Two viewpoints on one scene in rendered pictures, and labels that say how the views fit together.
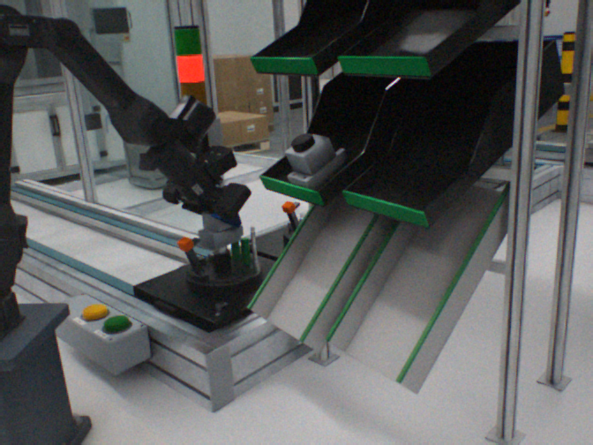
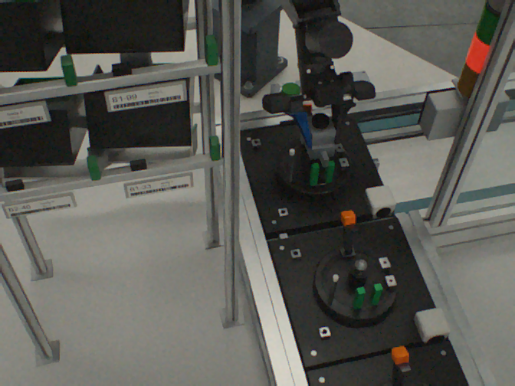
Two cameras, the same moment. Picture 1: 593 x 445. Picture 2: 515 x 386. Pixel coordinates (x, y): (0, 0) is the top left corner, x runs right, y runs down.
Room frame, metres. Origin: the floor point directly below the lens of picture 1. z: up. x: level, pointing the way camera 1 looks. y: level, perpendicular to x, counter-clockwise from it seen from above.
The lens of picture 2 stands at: (1.34, -0.63, 2.00)
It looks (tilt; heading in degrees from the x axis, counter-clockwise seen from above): 54 degrees down; 120
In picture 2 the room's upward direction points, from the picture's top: 3 degrees clockwise
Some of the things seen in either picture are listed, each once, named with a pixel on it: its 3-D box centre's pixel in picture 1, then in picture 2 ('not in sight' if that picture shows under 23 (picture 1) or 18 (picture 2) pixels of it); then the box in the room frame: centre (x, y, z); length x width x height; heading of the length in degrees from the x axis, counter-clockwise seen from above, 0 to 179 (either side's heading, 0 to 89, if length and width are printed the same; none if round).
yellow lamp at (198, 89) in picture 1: (193, 94); (478, 76); (1.23, 0.19, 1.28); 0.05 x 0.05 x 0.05
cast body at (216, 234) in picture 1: (222, 222); (320, 136); (1.02, 0.13, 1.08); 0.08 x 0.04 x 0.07; 136
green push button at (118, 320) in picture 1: (116, 326); (290, 92); (0.87, 0.30, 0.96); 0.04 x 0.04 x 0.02
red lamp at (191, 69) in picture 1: (191, 68); (487, 50); (1.23, 0.19, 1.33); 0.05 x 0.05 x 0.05
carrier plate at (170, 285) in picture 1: (225, 283); (312, 173); (1.01, 0.14, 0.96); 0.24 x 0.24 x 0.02; 46
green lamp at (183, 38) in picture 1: (188, 42); (498, 21); (1.23, 0.19, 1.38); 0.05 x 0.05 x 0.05
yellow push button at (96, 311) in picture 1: (95, 313); not in sight; (0.91, 0.35, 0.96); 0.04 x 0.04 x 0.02
